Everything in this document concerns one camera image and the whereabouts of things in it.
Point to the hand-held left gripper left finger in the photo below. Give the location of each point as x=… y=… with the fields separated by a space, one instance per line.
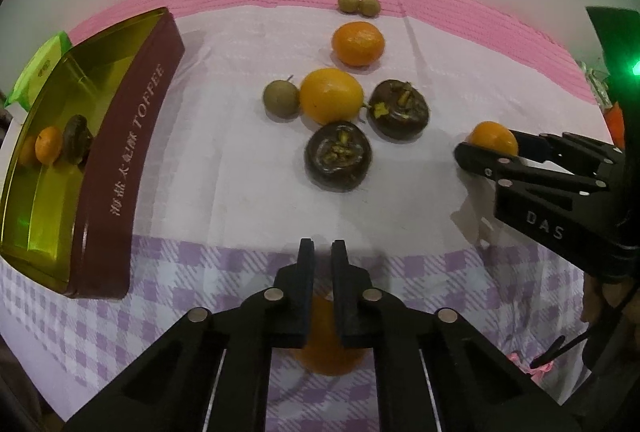
x=306 y=297

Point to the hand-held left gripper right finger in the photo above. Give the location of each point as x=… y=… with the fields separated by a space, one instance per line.
x=340 y=297

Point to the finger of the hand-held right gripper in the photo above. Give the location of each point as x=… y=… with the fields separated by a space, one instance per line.
x=535 y=144
x=480 y=159

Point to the small orange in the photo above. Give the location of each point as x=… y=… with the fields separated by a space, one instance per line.
x=48 y=145
x=492 y=138

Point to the large orange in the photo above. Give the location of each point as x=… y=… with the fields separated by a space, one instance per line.
x=326 y=358

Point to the orange mandarin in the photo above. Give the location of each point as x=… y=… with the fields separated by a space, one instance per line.
x=358 y=43

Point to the maroon and gold tin box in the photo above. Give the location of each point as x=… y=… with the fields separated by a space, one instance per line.
x=135 y=152

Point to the person's right hand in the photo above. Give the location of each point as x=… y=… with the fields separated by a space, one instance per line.
x=594 y=302

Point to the red plastic object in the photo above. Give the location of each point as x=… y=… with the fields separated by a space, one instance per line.
x=616 y=124

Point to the dark mangosteen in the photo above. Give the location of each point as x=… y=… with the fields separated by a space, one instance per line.
x=76 y=138
x=398 y=110
x=338 y=155

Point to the pink ribbon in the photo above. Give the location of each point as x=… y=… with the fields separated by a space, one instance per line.
x=532 y=366

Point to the yellow orange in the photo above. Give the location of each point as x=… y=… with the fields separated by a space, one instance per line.
x=331 y=95

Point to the brown longan with stem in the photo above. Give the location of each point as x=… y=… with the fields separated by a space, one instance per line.
x=281 y=101

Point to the green packet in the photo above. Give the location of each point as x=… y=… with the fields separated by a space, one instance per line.
x=37 y=67

